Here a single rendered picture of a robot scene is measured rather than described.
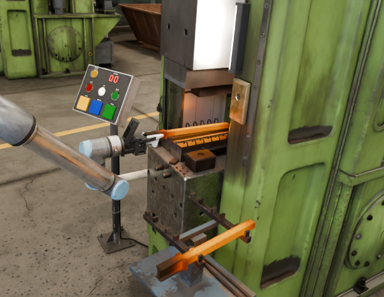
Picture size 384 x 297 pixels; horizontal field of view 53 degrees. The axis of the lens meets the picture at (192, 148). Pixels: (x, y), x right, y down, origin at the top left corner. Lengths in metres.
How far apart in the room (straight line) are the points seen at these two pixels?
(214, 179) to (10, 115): 0.93
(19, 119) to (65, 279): 1.47
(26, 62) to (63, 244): 4.15
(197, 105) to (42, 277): 1.39
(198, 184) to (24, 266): 1.38
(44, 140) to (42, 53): 5.19
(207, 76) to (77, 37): 4.95
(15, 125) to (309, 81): 1.09
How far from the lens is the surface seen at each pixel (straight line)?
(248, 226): 1.37
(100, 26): 6.96
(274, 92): 1.46
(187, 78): 1.68
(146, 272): 1.56
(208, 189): 1.80
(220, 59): 1.69
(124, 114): 2.14
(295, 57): 1.47
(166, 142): 1.92
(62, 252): 2.76
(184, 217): 1.81
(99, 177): 1.53
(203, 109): 2.12
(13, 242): 2.92
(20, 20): 6.47
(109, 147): 1.67
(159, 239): 2.12
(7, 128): 1.28
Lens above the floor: 1.76
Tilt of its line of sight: 25 degrees down
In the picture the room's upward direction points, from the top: 4 degrees clockwise
